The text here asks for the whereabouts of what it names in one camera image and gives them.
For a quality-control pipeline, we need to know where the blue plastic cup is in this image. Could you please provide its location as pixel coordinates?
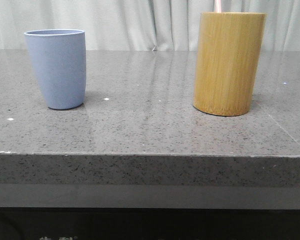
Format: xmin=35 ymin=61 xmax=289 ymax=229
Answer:
xmin=24 ymin=29 xmax=86 ymax=110

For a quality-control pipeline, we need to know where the dark cabinet under counter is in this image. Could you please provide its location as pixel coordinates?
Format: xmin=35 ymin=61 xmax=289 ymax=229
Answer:
xmin=0 ymin=208 xmax=300 ymax=240

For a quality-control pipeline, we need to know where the bamboo cylinder holder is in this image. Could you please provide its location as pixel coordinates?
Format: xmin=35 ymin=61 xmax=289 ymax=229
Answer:
xmin=193 ymin=12 xmax=266 ymax=117

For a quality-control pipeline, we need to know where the pale green curtain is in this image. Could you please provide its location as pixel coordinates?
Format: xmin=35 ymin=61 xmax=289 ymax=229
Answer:
xmin=0 ymin=0 xmax=300 ymax=51

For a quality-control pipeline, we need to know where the pink chopstick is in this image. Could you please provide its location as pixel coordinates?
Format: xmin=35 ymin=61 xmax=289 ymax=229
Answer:
xmin=214 ymin=0 xmax=222 ymax=13

